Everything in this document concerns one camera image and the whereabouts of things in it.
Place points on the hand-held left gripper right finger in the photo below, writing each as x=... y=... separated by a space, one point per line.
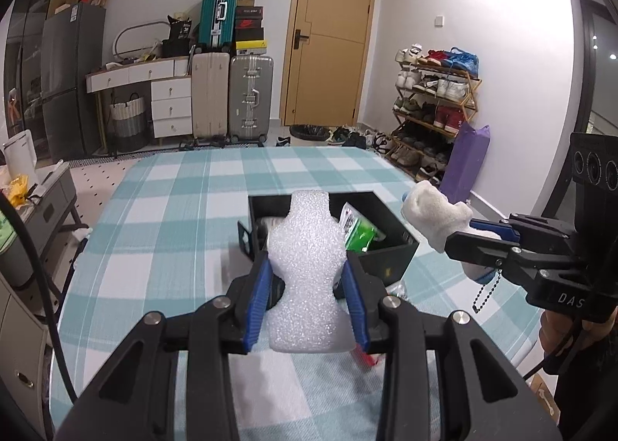
x=356 y=305

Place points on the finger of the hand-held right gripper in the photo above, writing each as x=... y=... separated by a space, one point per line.
x=483 y=250
x=492 y=227

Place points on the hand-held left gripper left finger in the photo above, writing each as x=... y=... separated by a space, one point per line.
x=256 y=305

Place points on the black cardboard box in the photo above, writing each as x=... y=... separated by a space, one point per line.
x=386 y=262

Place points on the white plush toy blue tip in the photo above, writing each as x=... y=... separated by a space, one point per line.
x=434 y=214

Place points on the white foam piece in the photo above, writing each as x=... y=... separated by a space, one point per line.
x=309 y=252

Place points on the large green white packet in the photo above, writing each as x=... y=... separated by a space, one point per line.
x=359 y=233

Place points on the person's right forearm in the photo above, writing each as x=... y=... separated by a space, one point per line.
x=589 y=388

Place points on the person's right hand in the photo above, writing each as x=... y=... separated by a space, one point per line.
x=557 y=337

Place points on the red white tissue packet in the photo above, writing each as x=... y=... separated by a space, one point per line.
x=369 y=359

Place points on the purple bag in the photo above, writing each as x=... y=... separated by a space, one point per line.
x=466 y=165

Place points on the teal checked tablecloth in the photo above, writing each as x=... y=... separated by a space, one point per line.
x=169 y=209

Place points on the wooden shoe rack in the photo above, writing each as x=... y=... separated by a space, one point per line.
x=470 y=98

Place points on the group of assorted shoes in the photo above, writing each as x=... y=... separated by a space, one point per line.
x=429 y=98

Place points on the black framed glass door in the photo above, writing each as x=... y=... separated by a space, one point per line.
x=596 y=74

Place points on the scattered sneakers group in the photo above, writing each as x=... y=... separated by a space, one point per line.
x=352 y=135

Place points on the black plastic bag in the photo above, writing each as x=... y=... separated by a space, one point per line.
x=308 y=132

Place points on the silver hard suitcase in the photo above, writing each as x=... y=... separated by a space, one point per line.
x=250 y=98

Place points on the beige hard suitcase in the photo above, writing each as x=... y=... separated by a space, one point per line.
x=210 y=95

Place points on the woven laundry basket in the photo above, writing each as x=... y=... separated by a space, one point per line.
x=128 y=124

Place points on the white desk with drawers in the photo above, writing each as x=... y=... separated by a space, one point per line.
x=166 y=98

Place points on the grey side table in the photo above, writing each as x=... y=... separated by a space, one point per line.
x=43 y=218

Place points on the grey cabinet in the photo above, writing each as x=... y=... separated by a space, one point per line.
x=21 y=363

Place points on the tan wooden door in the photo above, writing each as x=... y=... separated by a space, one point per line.
x=330 y=35

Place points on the yellow plastic bag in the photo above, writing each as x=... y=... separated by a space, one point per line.
x=15 y=189

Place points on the plain black shoebox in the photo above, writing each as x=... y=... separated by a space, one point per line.
x=249 y=34

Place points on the white dehumidifier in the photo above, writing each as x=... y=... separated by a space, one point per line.
x=20 y=151

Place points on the black shoebox red logo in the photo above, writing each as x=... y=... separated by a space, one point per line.
x=249 y=23

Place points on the black paper bag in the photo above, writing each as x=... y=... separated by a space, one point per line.
x=181 y=29

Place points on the grey refrigerator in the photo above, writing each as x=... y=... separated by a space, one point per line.
x=72 y=83

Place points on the teal hard suitcase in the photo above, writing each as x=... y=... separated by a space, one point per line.
x=218 y=16

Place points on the black shoebox white print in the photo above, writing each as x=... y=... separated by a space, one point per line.
x=249 y=12

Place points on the oval white framed mirror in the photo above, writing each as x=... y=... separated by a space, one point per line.
x=137 y=30

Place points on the brown cardboard shoebox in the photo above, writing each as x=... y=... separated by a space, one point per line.
x=245 y=2

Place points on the dark glass wardrobe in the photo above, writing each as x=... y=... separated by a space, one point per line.
x=24 y=59

